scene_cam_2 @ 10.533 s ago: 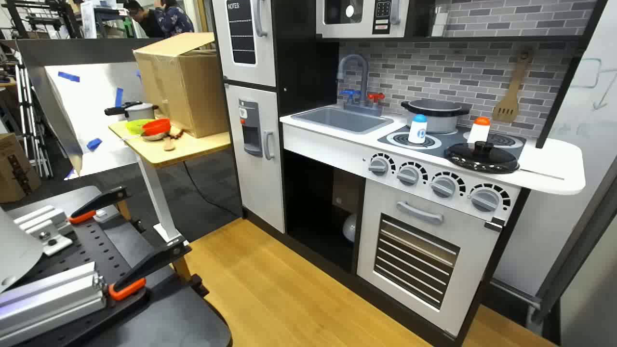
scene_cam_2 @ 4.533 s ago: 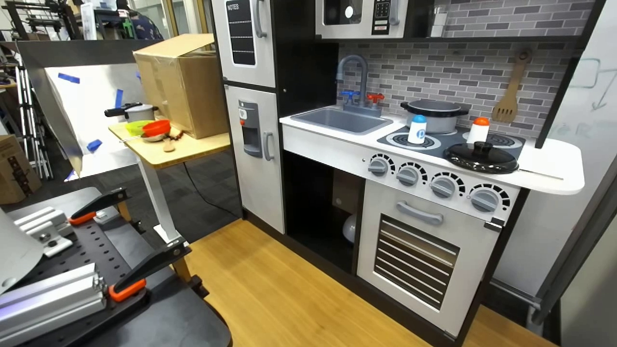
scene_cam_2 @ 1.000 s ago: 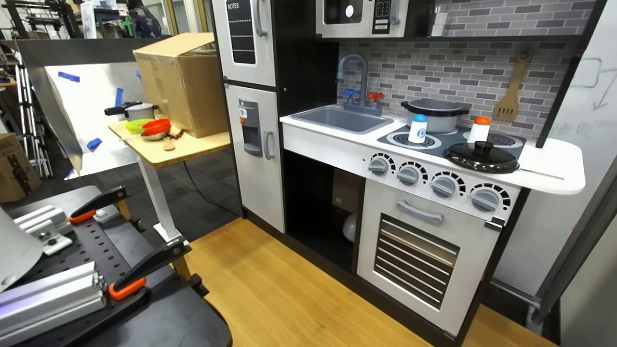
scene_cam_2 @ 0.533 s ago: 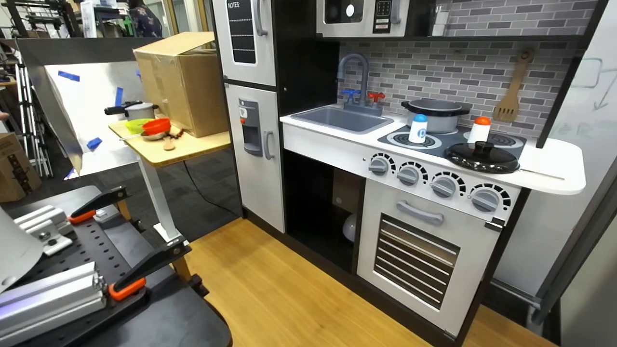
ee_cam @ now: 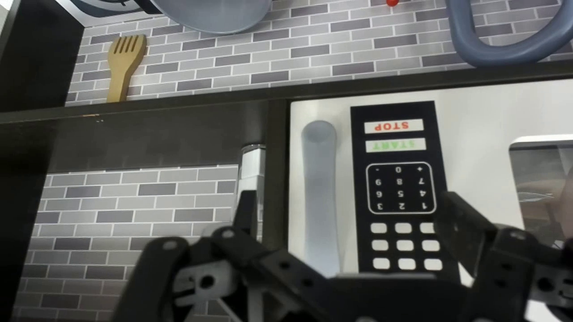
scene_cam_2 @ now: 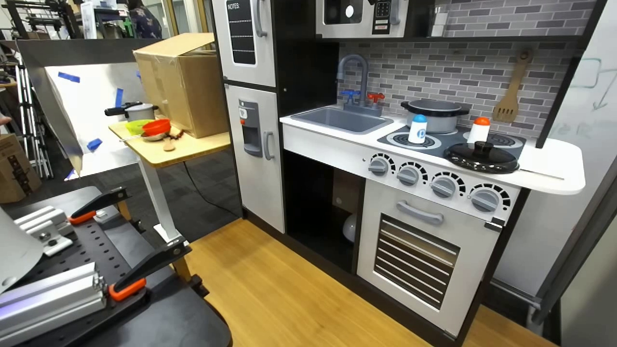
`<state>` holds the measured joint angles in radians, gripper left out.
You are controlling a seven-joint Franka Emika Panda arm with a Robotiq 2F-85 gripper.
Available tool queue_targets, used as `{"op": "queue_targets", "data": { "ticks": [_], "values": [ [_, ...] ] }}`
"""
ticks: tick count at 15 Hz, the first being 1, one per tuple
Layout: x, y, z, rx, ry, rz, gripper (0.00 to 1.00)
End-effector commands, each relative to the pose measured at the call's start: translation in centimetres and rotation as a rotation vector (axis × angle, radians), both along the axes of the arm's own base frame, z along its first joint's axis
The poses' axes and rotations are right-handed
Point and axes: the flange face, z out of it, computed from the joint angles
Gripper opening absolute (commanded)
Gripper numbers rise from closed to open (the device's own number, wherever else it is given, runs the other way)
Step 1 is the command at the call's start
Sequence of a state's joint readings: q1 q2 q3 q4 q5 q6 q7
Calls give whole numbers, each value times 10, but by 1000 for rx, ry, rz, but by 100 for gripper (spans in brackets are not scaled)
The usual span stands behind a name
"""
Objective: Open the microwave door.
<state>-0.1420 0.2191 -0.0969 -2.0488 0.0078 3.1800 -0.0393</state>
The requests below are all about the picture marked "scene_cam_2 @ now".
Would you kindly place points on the large cardboard box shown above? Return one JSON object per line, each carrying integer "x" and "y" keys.
{"x": 185, "y": 83}

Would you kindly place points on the white toy oven door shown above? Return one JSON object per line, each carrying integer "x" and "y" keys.
{"x": 386, "y": 257}

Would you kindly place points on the green toy food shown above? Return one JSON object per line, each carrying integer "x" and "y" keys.
{"x": 133, "y": 126}

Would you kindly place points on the brown wooden toy piece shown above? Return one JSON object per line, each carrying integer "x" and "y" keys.
{"x": 174, "y": 131}

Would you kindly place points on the white shaker orange cap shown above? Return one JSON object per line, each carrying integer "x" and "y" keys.
{"x": 477, "y": 133}

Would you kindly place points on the white shaker blue cap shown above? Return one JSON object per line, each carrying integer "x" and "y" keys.
{"x": 417, "y": 131}

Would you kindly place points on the black toy pan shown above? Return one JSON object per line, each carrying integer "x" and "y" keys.
{"x": 482, "y": 160}

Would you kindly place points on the toy play kitchen unit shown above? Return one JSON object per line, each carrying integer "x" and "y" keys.
{"x": 552, "y": 170}

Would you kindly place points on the grey plastic sink basin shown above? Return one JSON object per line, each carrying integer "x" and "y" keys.
{"x": 340, "y": 120}

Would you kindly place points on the red bowl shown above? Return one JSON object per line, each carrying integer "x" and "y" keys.
{"x": 157, "y": 126}

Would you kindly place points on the white board with blue tape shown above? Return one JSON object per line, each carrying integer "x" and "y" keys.
{"x": 83, "y": 116}

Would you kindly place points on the wooden table white leg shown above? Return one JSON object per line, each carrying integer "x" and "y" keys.
{"x": 189, "y": 149}

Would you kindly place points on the fridge door with dispenser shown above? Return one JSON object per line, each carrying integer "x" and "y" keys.
{"x": 257, "y": 185}

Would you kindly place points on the grey stove knob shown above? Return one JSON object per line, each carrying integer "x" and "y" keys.
{"x": 444, "y": 185}
{"x": 407, "y": 174}
{"x": 484, "y": 199}
{"x": 378, "y": 166}

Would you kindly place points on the large aluminium extrusion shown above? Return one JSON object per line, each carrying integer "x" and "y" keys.
{"x": 45, "y": 301}

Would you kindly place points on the metal folding ladder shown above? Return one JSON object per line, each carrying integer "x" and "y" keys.
{"x": 31, "y": 122}

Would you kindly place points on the small silver metal bracket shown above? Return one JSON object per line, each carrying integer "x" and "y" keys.
{"x": 41, "y": 224}

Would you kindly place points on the printed brown cardboard box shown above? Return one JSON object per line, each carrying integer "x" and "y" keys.
{"x": 16, "y": 170}

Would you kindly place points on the grey toy faucet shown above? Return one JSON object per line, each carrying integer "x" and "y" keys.
{"x": 351, "y": 58}

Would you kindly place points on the white ball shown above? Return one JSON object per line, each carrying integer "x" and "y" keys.
{"x": 349, "y": 228}

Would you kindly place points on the grey toy pot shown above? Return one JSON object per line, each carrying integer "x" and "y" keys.
{"x": 440, "y": 118}

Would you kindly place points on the wooden slotted spatula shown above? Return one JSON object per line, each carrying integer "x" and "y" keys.
{"x": 507, "y": 108}

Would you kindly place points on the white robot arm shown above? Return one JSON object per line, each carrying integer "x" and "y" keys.
{"x": 16, "y": 251}

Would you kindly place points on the fridge door with chalkboard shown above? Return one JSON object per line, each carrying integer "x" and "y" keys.
{"x": 263, "y": 64}

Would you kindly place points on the black clamp orange tip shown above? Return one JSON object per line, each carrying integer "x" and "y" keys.
{"x": 147, "y": 262}
{"x": 97, "y": 203}

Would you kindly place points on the black perforated robot table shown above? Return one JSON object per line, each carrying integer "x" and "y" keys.
{"x": 166, "y": 320}

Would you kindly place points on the person in dark clothes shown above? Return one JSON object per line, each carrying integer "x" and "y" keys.
{"x": 147, "y": 21}

